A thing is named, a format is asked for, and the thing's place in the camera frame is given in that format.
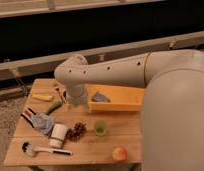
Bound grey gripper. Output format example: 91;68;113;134
66;84;88;107

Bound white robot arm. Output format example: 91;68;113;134
54;49;204;171

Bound white metal cup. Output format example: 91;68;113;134
49;123;68;148

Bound green plastic cup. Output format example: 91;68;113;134
94;120;107;136

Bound blue-grey sponge in bin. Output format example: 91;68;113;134
91;92;110;102

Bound yellow banana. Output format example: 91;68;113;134
32;94;53;101

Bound bunch of purple grapes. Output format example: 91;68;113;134
66;122;86;141

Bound blue grey cloth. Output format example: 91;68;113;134
32;114;54;135

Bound orange plastic bin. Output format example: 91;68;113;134
86;84;144;111

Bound black striped utensil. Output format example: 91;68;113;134
21;108;35;124

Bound white dish brush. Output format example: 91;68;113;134
22;142;73;157

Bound peach fruit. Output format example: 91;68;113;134
112;147;127;162

